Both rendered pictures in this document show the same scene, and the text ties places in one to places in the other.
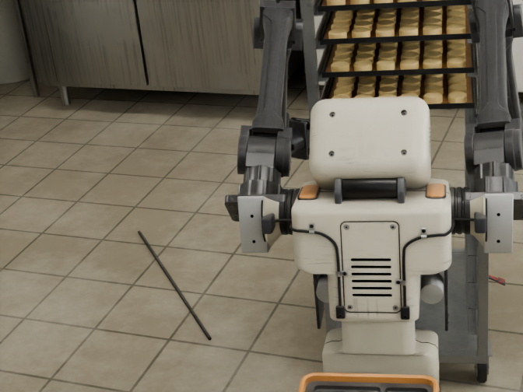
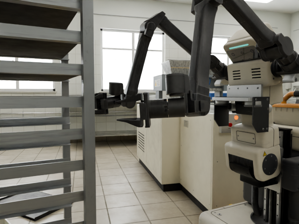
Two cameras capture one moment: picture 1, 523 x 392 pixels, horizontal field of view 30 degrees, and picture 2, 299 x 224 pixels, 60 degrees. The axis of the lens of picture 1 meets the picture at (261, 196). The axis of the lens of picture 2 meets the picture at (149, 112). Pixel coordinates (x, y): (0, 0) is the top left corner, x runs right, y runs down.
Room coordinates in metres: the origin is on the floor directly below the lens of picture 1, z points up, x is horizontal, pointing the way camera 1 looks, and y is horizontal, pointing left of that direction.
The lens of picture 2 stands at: (2.79, 0.50, 0.98)
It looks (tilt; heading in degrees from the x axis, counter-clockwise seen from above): 4 degrees down; 232
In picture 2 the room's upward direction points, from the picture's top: straight up
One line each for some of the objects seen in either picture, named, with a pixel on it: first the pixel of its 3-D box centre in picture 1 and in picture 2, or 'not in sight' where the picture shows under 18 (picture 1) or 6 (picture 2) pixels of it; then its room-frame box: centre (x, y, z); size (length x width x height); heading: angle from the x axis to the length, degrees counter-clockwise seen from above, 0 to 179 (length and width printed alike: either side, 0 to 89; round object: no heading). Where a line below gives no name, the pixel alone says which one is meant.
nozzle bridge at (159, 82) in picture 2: not in sight; (189, 91); (0.74, -1.41, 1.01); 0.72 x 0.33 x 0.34; 156
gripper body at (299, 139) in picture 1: (291, 142); (155, 108); (2.30, -0.09, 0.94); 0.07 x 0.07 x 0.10; 48
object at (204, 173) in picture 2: not in sight; (211, 154); (0.95, -0.95, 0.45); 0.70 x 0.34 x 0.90; 66
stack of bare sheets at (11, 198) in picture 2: not in sight; (32, 202); (2.22, -1.93, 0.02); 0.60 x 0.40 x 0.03; 113
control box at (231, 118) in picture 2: not in sight; (234, 122); (1.10, -0.62, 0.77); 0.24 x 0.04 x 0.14; 156
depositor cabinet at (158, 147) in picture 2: not in sight; (174, 139); (0.54, -1.85, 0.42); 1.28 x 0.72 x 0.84; 66
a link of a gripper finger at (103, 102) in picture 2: not in sight; (94, 107); (2.25, -0.58, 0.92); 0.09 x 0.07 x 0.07; 17
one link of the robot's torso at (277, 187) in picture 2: not in sight; (267, 170); (1.54, -0.13, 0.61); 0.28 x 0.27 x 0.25; 78
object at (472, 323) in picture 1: (470, 273); not in sight; (2.68, -0.65, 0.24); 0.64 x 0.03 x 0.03; 168
